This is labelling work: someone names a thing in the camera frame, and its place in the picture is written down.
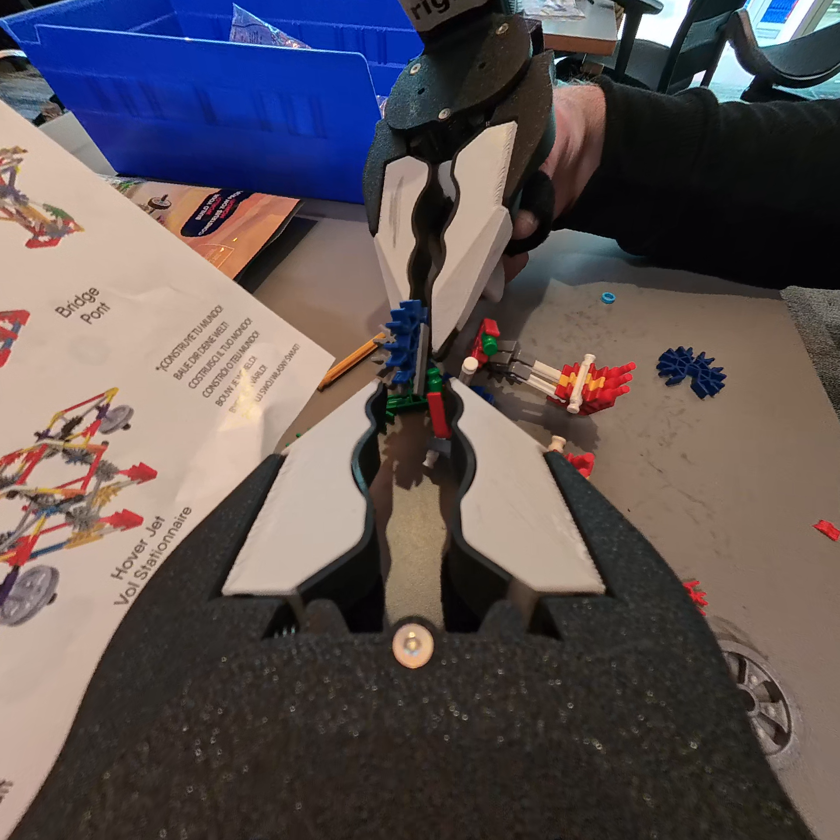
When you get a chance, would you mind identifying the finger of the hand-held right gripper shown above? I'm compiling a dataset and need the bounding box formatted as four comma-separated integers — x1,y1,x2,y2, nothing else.
430,120,519,358
373,156,434,316

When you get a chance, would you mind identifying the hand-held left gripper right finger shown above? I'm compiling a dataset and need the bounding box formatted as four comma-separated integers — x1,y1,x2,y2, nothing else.
448,377,607,606

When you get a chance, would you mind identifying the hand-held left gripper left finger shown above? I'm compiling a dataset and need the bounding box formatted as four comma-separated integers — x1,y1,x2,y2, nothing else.
220,381,389,603

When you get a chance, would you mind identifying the colourful toy construction model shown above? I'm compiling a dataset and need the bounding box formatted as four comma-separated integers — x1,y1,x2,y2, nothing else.
382,300,637,481

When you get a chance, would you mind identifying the person's right forearm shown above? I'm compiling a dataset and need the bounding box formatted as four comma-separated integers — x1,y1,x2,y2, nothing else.
558,75,840,290

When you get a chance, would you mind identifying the person's right hand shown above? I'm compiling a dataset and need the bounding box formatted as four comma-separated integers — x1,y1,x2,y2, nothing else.
502,85,608,280

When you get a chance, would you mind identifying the orange toy rod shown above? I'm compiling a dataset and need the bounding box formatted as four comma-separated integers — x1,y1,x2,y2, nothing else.
318,331,389,392

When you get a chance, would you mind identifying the clear plastic parts bag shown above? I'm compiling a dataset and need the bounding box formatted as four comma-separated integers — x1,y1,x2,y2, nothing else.
230,3,311,50

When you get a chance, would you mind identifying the white printed instruction sheet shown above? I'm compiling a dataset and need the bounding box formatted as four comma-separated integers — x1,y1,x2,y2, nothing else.
0,98,336,821

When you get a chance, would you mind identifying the dark blue toy connector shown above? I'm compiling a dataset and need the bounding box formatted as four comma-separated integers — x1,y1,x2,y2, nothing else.
656,346,727,400

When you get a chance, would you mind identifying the blue plastic bin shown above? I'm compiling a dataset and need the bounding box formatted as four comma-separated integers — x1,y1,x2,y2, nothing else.
0,0,424,204

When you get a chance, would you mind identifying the grey toy wheel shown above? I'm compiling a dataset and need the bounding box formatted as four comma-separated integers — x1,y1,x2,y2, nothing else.
717,640,800,770

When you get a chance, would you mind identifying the black office chair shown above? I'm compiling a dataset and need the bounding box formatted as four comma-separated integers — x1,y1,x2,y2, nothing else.
613,0,840,104

